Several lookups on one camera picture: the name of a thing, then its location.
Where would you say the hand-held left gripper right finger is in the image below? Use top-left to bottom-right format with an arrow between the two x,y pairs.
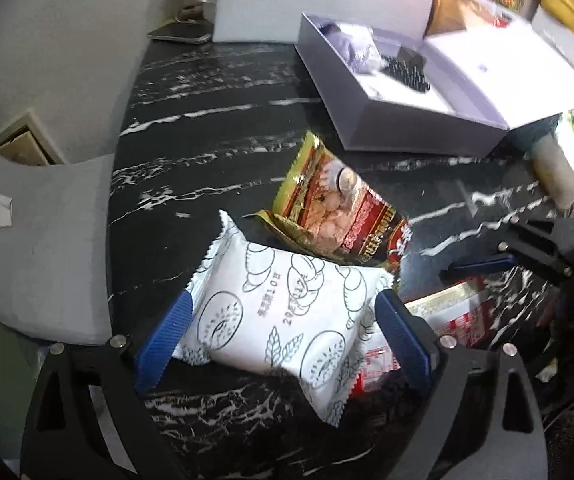
374,290 -> 551,480

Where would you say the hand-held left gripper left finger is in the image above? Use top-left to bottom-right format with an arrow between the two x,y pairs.
20,289 -> 194,480

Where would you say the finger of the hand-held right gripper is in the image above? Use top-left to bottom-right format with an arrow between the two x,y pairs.
439,254 -> 522,281
472,212 -> 535,241

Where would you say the red white sachet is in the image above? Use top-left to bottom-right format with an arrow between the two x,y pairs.
349,280 -> 495,401

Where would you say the white leaf print pastry packet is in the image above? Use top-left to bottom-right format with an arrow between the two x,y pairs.
171,209 -> 395,428

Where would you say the white gift box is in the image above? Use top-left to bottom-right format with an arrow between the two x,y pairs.
294,12 -> 574,152

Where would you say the brown snack packet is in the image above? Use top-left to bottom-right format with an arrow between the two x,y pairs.
243,130 -> 414,275

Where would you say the small dark transparent box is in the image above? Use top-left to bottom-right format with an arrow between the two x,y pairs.
396,45 -> 428,68

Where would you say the lavender drawstring pouch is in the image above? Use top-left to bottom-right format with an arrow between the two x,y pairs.
319,22 -> 385,75

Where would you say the clear plastic bag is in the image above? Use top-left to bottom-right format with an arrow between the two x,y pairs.
532,110 -> 574,211

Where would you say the white carton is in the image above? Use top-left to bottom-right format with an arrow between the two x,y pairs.
532,7 -> 574,68

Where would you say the brown paper bag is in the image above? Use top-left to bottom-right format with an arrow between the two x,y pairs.
424,0 -> 498,38

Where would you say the smartphone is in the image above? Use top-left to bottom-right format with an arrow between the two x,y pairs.
147,22 -> 213,45

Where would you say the wooden frame against wall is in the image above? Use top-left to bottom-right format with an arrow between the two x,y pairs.
0,110 -> 65,167

